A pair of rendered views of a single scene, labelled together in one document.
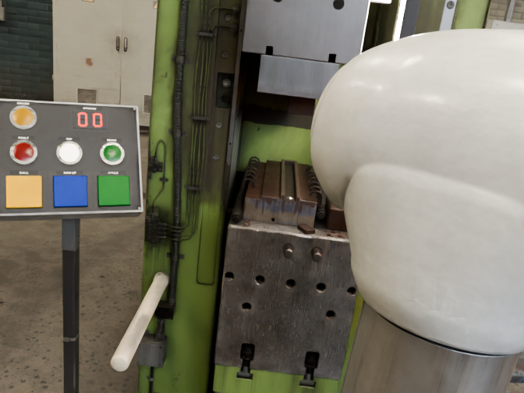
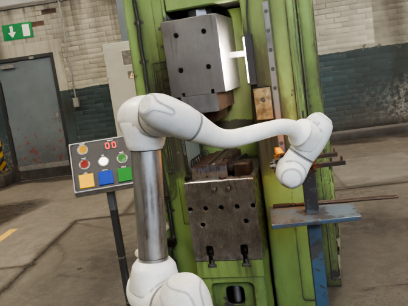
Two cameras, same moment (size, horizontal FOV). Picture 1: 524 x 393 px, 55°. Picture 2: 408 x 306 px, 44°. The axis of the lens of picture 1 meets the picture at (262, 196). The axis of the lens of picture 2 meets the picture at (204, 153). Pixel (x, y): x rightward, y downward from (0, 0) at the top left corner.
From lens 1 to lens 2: 1.48 m
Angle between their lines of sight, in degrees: 17
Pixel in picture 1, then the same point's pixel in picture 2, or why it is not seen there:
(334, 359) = (256, 247)
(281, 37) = (187, 87)
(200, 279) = (186, 221)
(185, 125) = not seen: hidden behind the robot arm
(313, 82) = (207, 104)
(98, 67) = not seen: hidden behind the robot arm
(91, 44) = not seen: hidden behind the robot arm
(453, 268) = (129, 136)
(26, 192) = (87, 180)
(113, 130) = (121, 147)
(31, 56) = (101, 127)
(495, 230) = (130, 128)
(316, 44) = (203, 87)
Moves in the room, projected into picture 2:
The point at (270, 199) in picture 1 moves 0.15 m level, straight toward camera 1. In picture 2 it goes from (203, 166) to (195, 172)
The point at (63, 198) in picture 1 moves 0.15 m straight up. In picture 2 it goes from (103, 181) to (98, 153)
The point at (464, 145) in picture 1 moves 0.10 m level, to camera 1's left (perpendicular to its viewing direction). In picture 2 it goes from (125, 116) to (97, 120)
